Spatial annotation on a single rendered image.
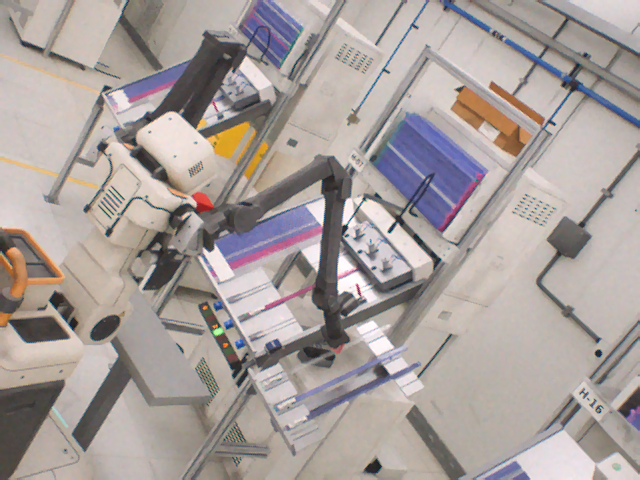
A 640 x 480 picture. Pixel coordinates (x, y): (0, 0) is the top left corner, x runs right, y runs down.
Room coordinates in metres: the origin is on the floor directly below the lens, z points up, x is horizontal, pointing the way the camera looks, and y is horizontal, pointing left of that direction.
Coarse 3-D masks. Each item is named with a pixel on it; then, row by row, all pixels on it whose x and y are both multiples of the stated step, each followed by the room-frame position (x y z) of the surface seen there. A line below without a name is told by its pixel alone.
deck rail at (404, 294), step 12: (408, 288) 2.79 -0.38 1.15; (420, 288) 2.82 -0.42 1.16; (384, 300) 2.73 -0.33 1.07; (396, 300) 2.77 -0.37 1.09; (408, 300) 2.81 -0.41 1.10; (360, 312) 2.68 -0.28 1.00; (372, 312) 2.72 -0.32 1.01; (324, 324) 2.62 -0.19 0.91; (348, 324) 2.67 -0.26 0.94; (300, 336) 2.56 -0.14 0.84; (312, 336) 2.59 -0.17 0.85; (288, 348) 2.54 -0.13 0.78; (300, 348) 2.58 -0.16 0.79; (264, 360) 2.50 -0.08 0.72
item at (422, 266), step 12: (372, 204) 3.12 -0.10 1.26; (360, 216) 3.12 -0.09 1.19; (372, 216) 3.05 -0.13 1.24; (384, 216) 3.05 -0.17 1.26; (384, 228) 2.99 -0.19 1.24; (396, 228) 2.99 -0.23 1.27; (396, 240) 2.93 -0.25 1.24; (408, 240) 2.93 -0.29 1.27; (408, 252) 2.87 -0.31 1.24; (420, 252) 2.87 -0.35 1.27; (408, 264) 2.83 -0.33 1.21; (420, 264) 2.81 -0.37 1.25; (432, 264) 2.84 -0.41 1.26; (420, 276) 2.83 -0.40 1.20
